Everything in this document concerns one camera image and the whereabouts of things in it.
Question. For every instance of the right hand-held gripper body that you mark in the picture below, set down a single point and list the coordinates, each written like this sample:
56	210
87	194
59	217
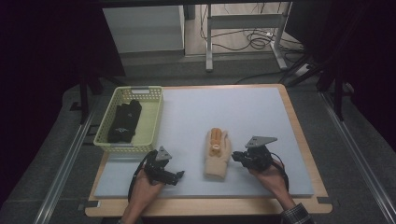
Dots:
258	155

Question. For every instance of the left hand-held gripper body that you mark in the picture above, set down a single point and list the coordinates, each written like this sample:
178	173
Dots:
157	168

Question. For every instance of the beige knit glove with tag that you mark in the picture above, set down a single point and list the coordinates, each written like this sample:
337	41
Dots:
215	141

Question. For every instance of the pale green plastic basket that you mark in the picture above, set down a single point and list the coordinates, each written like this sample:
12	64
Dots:
149	118

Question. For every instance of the black glove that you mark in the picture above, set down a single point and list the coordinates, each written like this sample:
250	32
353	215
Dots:
123	126
136	105

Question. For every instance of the person's left hand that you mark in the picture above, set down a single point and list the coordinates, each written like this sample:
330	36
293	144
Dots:
144	193

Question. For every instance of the person's right hand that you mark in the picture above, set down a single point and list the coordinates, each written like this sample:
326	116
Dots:
271	180

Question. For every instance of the white foam mat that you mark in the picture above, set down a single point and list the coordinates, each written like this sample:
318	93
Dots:
199	105

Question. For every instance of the black stand leg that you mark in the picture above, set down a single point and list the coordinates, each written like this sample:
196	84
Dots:
84	96

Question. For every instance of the black tripod stand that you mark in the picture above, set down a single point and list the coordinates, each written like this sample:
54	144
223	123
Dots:
311	67

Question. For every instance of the white cabinet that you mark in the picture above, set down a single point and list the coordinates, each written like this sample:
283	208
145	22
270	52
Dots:
143	28

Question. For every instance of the dark curtain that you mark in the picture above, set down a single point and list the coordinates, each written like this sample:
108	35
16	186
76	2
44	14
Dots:
367	46
40	46

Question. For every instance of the aluminium floor rail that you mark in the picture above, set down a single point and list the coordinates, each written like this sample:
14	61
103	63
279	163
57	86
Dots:
62	174
358	155

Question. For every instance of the grey metal desk frame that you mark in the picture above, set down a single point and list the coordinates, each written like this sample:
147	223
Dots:
243	21

